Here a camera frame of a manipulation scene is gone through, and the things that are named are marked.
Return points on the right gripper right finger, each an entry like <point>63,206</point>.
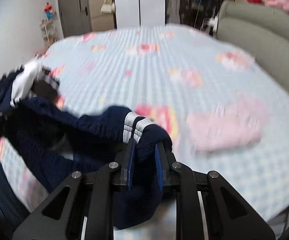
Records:
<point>207,206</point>

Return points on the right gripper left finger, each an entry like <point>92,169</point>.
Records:
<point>81,207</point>

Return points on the navy white-striped shorts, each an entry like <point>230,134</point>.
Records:
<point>55,143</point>

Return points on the pile of dark clothes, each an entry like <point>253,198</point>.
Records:
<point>29,80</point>

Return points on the folded pink cartoon garment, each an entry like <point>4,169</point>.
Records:
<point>235,125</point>

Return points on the blue checkered cartoon blanket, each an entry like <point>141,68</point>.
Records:
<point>167,72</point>

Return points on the white toy shelf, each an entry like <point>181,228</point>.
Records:
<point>48,32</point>

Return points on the red blue plush toy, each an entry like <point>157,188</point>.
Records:
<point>49,11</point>

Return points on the beige cabinet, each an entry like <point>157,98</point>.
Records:
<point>100,21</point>

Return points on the grey room door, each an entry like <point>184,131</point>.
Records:
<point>74,17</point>

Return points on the white handbag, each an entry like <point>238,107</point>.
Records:
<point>106,7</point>

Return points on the white wardrobe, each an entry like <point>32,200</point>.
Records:
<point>140,13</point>

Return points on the grey padded headboard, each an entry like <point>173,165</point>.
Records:
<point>261,31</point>

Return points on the white power strip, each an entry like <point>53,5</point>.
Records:
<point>212,23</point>

